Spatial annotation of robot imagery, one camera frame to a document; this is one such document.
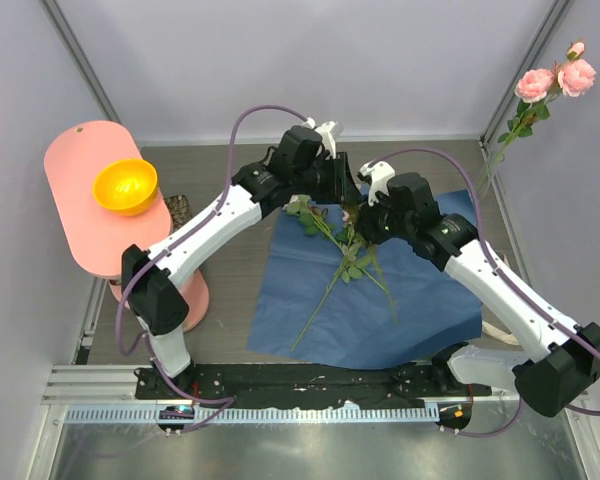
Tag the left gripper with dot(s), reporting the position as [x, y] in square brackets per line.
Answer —
[342, 188]

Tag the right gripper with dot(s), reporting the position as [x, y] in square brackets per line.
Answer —
[365, 224]

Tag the blue wrapping paper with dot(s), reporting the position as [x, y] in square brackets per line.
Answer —
[354, 329]

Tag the cream ribbon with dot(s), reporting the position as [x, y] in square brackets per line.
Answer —
[494, 328]

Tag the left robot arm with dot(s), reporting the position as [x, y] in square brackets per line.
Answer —
[305, 162]

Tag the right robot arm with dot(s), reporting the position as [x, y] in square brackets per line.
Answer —
[561, 358]

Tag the clear glass vase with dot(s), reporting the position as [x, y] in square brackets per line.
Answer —
[493, 160]

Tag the yellow plastic bowl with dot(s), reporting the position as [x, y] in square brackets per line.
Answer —
[127, 187]

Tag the pink two-tier stand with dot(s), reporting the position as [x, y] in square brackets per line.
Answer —
[96, 236]

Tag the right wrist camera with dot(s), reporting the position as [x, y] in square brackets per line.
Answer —
[376, 174]

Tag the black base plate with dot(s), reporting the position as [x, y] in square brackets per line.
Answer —
[304, 386]

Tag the white slotted cable duct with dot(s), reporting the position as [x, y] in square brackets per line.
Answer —
[168, 414]

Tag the aluminium frame rail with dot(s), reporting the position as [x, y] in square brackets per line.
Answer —
[90, 384]

